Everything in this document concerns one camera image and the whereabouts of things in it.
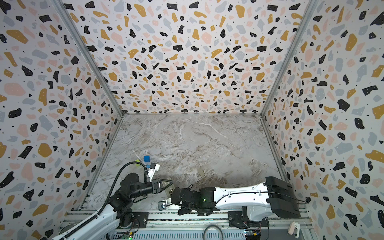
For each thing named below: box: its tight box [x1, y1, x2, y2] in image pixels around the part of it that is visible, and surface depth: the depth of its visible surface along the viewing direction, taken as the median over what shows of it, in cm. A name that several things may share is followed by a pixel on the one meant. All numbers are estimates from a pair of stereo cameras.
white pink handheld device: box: [287, 221, 301, 239], surface depth 72 cm
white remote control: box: [165, 183, 176, 198], surface depth 74 cm
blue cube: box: [143, 155, 151, 163], surface depth 98 cm
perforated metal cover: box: [105, 231, 247, 240], surface depth 72 cm
